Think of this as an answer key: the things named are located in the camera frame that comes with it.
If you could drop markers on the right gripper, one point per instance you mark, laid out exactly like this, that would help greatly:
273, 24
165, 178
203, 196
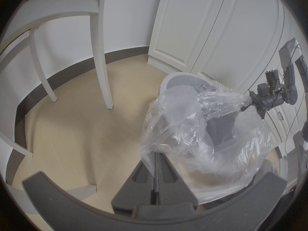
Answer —
261, 103

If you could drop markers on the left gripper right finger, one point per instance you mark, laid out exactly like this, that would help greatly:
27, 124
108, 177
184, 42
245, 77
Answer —
175, 189

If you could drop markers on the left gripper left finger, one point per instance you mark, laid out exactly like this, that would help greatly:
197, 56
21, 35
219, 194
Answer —
137, 186

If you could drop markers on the clear plastic bag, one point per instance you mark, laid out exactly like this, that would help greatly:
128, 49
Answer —
182, 119

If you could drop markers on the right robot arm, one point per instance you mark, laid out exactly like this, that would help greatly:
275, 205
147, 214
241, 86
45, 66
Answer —
290, 80

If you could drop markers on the white trash bin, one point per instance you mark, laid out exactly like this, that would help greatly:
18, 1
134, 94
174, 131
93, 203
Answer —
180, 80

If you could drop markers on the white wardrobe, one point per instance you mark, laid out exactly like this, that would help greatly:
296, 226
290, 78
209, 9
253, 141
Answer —
192, 20

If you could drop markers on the grey padded white chair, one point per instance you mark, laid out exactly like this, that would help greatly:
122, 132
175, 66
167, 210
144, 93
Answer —
101, 56

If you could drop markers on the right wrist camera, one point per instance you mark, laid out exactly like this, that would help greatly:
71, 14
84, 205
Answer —
262, 89

